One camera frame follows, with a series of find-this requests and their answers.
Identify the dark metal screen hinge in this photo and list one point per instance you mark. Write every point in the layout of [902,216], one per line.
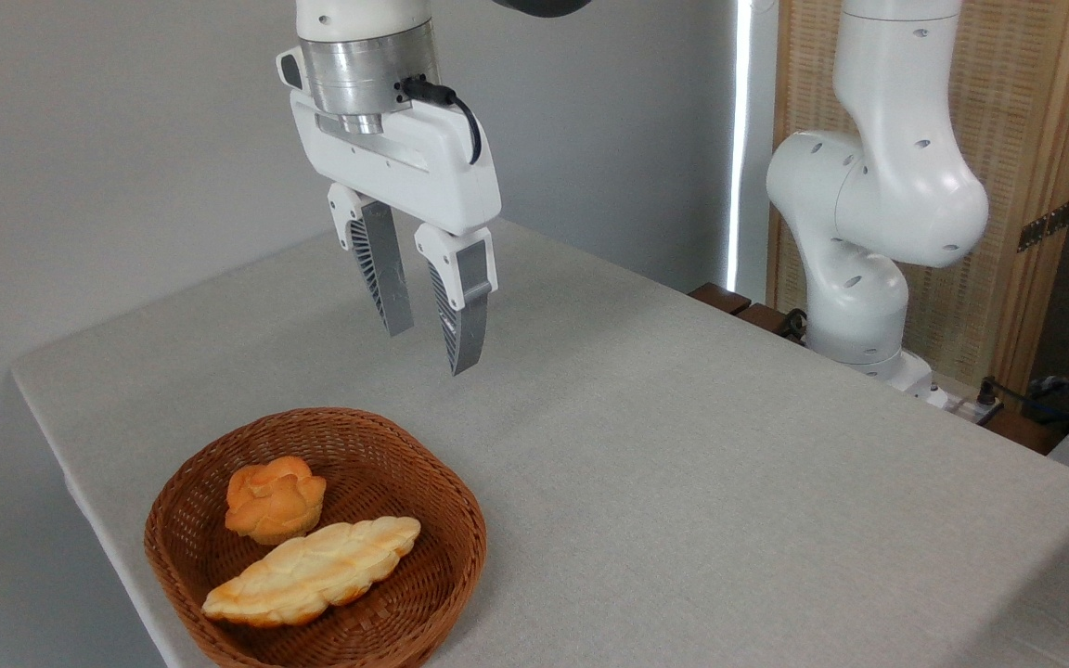
[1045,225]

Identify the white power strip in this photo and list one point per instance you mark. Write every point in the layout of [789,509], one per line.
[957,405]

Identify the white vertical light strip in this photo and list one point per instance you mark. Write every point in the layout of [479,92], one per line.
[739,139]

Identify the long braided bread loaf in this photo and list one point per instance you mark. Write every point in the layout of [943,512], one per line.
[312,571]

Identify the bamboo folding screen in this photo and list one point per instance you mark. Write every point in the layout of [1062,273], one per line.
[1026,93]

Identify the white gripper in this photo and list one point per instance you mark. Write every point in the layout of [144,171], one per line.
[423,172]

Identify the grey tablecloth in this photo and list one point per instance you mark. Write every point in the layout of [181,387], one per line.
[683,482]

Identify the brown wicker basket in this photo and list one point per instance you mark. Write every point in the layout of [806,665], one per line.
[386,482]

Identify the round orange bread roll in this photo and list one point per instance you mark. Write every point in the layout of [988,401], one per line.
[275,501]

